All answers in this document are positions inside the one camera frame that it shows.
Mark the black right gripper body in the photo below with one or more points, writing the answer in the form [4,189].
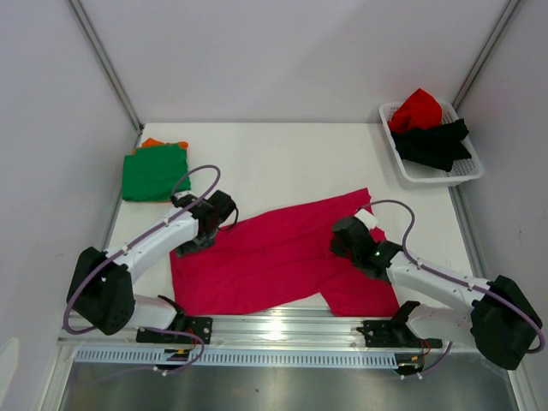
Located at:
[342,243]

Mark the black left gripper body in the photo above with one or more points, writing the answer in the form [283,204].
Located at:
[199,242]

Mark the pink t shirt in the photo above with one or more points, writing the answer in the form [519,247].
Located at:
[278,257]

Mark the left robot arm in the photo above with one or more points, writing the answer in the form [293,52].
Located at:
[102,286]

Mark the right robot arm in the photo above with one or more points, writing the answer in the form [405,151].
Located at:
[495,317]

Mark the green folded t shirt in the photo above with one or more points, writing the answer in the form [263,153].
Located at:
[150,174]

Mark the white plastic basket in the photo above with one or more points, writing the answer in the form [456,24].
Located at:
[416,175]

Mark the orange folded t shirt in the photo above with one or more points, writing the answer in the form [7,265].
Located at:
[150,142]

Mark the black t shirt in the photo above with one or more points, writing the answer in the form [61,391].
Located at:
[437,147]

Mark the red t shirt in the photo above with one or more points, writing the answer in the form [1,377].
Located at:
[420,110]

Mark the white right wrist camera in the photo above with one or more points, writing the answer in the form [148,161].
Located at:
[367,218]

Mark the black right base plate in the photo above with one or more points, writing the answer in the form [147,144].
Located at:
[388,333]

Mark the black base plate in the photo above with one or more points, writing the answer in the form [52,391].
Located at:
[178,332]
[388,333]

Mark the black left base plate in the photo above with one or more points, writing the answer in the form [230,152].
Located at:
[178,332]

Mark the aluminium front rail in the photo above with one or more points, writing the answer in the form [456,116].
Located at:
[285,328]

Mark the white slotted cable duct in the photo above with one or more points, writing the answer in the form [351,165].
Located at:
[239,357]

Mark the left aluminium corner post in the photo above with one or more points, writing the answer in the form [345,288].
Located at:
[98,49]

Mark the aluminium corner post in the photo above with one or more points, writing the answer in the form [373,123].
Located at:
[98,49]
[509,12]

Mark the right aluminium corner post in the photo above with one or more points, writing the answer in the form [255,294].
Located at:
[509,12]

